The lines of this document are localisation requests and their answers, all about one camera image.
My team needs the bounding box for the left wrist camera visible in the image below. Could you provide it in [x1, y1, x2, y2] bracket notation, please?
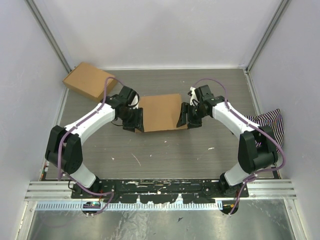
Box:
[118, 86, 140, 109]

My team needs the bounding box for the slotted white cable duct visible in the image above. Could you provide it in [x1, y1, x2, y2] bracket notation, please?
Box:
[35, 201, 223, 211]

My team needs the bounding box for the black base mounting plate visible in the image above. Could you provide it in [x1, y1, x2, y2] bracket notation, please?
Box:
[70, 178, 250, 205]

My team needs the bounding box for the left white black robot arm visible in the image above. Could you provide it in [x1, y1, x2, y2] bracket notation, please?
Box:
[45, 91, 143, 199]

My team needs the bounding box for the striped purple white cloth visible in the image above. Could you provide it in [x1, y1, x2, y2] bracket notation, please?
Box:
[244, 108, 285, 148]

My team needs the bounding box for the aluminium front rail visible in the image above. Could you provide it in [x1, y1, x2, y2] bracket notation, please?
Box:
[25, 178, 297, 202]

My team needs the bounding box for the brown cardboard box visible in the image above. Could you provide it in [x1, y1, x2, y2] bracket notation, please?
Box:
[62, 62, 117, 103]
[138, 93, 188, 133]

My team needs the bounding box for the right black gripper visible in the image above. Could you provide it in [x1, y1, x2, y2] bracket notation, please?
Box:
[176, 102, 208, 130]

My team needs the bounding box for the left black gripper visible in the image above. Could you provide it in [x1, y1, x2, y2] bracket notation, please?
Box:
[119, 106, 145, 133]

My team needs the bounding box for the right aluminium corner post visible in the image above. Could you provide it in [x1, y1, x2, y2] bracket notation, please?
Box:
[245, 0, 292, 74]

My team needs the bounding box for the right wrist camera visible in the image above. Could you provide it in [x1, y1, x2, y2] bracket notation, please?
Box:
[188, 85, 215, 107]

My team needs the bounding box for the folded brown cardboard box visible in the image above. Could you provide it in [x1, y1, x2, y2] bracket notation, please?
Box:
[62, 62, 117, 103]

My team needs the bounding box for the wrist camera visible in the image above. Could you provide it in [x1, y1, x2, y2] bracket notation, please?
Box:
[118, 86, 140, 109]
[188, 85, 215, 107]

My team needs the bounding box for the left aluminium corner post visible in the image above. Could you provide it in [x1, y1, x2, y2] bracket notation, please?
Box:
[24, 0, 72, 73]

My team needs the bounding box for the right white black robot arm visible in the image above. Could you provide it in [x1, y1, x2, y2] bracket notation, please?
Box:
[176, 96, 278, 198]

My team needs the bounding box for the aluminium corner post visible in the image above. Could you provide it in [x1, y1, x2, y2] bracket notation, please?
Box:
[245, 0, 292, 74]
[24, 0, 72, 73]

